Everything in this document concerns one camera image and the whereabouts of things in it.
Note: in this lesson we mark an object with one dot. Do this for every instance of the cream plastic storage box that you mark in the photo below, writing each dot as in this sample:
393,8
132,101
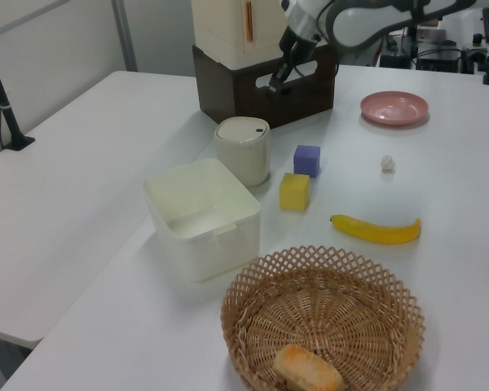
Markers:
228,252

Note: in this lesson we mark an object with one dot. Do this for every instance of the black camera pole with base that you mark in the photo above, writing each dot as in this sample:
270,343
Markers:
8,118

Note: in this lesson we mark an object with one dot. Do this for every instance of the cream trash can with lid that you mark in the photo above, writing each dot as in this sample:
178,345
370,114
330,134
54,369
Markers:
242,163

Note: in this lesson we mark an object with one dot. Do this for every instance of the black knob device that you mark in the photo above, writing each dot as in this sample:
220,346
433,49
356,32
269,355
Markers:
477,40

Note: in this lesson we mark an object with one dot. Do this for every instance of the yellow foam cube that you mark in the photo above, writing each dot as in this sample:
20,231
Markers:
294,192

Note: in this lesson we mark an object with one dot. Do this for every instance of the golden bread roll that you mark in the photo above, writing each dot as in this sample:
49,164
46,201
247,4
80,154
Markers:
305,368

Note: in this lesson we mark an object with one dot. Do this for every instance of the yellow banana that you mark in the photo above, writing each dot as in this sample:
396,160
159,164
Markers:
375,232

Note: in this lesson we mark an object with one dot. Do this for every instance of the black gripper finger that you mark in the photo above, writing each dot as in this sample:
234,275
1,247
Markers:
278,79
288,83

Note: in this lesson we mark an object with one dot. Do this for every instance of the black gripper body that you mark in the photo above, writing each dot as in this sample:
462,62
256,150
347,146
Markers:
295,47

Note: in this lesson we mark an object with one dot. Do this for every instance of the purple foam cube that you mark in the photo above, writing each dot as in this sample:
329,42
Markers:
307,162

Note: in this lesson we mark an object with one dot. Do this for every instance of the pink plate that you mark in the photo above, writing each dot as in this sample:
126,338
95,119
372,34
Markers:
393,108

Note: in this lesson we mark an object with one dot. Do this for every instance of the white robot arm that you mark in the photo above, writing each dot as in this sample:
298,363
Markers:
350,20

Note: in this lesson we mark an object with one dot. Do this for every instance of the black box on desk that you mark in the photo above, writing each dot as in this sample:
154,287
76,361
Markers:
395,61

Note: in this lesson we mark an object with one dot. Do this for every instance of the woven wicker basket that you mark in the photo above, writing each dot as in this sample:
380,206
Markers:
330,317

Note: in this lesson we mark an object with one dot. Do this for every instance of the dark brown box with cutout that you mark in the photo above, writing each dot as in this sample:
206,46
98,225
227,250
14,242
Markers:
244,110

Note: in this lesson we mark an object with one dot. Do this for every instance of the crumpled white paper ball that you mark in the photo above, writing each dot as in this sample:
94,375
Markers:
387,163

